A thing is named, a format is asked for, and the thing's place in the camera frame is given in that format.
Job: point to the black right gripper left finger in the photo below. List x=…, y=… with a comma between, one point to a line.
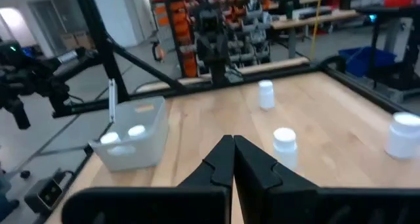
x=183, y=204

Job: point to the blue plastic bin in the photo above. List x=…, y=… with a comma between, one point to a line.
x=361, y=61

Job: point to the glass door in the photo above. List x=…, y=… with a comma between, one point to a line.
x=59, y=20

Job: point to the black aluminium table frame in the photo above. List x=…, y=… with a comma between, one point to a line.
x=98, y=36

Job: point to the silver metal bracket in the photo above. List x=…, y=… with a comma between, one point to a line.
x=113, y=99

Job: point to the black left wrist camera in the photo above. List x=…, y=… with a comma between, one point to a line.
x=209, y=22

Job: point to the black wheeled cart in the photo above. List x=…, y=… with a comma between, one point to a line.
x=387, y=10

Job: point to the wooden workbench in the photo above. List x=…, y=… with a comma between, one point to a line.
x=311, y=20

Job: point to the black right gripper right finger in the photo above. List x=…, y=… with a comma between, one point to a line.
x=295, y=204

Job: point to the shelf rack with orange bins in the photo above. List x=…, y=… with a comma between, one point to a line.
x=190, y=66

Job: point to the small black box device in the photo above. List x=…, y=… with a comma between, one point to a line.
x=44, y=196

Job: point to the white plastic basket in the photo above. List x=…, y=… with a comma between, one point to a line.
x=131, y=160

